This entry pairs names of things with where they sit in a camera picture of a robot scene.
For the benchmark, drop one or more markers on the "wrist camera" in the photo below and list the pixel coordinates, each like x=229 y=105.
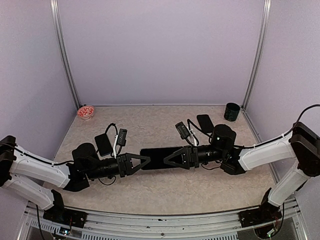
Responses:
x=119 y=142
x=187 y=134

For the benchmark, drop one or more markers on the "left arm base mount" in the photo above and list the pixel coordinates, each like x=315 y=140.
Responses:
x=59 y=214

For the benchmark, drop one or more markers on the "front aluminium rail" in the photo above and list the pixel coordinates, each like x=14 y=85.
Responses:
x=100 y=225

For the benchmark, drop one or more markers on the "right aluminium frame post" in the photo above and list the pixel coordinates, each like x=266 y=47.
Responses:
x=258 y=53

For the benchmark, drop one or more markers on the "dark green cup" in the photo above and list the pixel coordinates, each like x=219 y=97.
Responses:
x=231 y=111

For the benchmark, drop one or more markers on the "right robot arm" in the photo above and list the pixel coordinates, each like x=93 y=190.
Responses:
x=299 y=143

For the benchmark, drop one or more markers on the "red white patterned bowl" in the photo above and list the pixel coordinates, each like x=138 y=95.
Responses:
x=86 y=112

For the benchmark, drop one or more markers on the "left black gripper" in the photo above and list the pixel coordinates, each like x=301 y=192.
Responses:
x=125 y=165

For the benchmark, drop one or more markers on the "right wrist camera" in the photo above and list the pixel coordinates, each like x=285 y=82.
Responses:
x=187 y=134

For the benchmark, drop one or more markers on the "aluminium frame post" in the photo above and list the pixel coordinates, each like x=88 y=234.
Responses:
x=258 y=53
x=54 y=6

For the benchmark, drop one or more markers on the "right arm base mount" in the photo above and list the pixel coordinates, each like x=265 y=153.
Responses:
x=266 y=212

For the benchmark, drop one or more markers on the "blue-edged smartphone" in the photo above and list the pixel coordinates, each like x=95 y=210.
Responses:
x=103 y=144

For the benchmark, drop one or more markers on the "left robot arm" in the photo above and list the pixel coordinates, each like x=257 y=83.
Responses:
x=19 y=167

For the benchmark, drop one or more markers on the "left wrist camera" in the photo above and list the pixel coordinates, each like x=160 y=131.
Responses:
x=119 y=142

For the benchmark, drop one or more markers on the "left aluminium frame post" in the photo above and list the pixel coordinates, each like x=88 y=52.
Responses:
x=54 y=6

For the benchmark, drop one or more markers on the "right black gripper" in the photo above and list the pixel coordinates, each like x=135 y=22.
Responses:
x=188 y=157

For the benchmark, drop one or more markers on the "teal-edged smartphone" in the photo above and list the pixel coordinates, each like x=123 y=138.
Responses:
x=157 y=156

